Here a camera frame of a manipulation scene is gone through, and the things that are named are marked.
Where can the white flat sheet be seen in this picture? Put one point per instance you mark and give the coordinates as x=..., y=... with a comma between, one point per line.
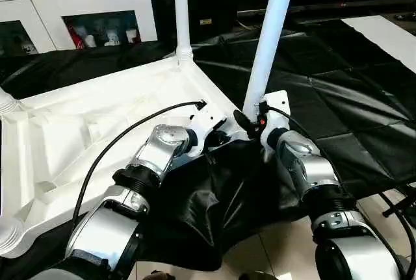
x=383, y=36

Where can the black table mat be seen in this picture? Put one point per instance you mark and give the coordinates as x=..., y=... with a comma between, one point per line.
x=325, y=111

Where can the white glass-door cabinet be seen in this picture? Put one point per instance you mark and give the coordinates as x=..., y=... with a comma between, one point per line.
x=78, y=10

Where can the white plastic table top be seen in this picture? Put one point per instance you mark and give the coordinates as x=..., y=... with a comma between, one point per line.
x=84, y=117

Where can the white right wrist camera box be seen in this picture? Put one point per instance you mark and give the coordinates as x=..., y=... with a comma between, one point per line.
x=276, y=108

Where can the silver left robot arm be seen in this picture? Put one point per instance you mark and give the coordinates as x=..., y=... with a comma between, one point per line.
x=136, y=189

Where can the small yellow label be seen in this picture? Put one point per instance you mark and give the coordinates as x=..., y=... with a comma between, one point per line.
x=206, y=21

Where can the dark round robot base part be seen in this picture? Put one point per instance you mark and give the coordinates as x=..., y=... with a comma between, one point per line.
x=159, y=275

